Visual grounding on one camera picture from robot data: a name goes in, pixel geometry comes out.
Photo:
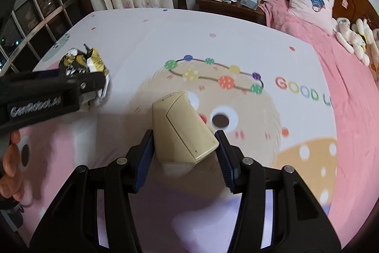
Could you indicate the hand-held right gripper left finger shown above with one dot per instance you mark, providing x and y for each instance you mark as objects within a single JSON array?
[{"x": 145, "y": 158}]

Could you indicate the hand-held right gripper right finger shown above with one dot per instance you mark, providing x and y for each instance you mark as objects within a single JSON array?
[{"x": 225, "y": 158}]

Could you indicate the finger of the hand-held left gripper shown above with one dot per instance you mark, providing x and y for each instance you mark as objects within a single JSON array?
[{"x": 91, "y": 82}]

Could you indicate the black yellow wrapper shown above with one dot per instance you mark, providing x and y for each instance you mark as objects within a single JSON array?
[{"x": 93, "y": 61}]

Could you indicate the small green boxes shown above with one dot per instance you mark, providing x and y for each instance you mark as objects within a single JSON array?
[{"x": 180, "y": 128}]

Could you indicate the person's left hand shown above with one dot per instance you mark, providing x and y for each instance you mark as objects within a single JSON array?
[{"x": 11, "y": 170}]

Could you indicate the printed cartoon tablecloth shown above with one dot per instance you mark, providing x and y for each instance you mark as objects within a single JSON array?
[{"x": 148, "y": 42}]

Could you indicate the window with metal grille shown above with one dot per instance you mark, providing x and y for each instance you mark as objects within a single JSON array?
[{"x": 44, "y": 4}]

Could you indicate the pink bed cover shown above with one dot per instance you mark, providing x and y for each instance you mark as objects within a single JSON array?
[{"x": 349, "y": 110}]

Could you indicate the wooden nightstand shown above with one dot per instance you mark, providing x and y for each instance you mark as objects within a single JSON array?
[{"x": 225, "y": 9}]

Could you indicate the pale blue tissue box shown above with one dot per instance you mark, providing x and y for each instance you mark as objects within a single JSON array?
[{"x": 250, "y": 1}]

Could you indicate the pink white printed pillow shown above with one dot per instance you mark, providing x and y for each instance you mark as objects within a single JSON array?
[{"x": 302, "y": 10}]

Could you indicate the white yellow plush toy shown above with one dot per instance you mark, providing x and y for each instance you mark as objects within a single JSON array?
[{"x": 362, "y": 39}]

